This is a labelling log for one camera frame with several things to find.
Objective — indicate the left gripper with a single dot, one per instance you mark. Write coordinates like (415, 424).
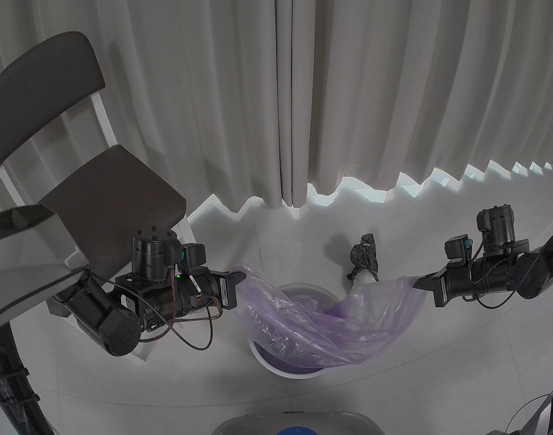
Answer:
(199, 292)

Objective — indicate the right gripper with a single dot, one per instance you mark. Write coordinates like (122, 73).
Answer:
(457, 281)

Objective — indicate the white printed wrapper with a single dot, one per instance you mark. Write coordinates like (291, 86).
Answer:
(365, 280)

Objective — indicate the black plastic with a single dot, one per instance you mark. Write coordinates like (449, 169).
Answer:
(363, 254)

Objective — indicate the purple plastic bag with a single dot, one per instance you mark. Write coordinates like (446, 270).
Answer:
(330, 329)

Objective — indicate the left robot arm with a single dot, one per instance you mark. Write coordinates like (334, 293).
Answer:
(27, 261)

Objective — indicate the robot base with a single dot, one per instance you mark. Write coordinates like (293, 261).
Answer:
(299, 422)

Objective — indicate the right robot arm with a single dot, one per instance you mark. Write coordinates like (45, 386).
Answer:
(537, 270)

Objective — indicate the white trash bin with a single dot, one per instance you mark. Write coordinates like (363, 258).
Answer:
(276, 367)

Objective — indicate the white chair dark grey seat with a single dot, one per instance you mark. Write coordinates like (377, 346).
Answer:
(113, 197)

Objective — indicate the white curtain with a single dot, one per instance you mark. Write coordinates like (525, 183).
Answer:
(417, 70)
(167, 84)

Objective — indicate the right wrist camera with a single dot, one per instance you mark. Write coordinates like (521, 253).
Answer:
(457, 247)

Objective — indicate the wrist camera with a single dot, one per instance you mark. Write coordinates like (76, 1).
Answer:
(194, 256)
(457, 247)

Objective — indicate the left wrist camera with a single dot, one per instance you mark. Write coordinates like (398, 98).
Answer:
(194, 256)

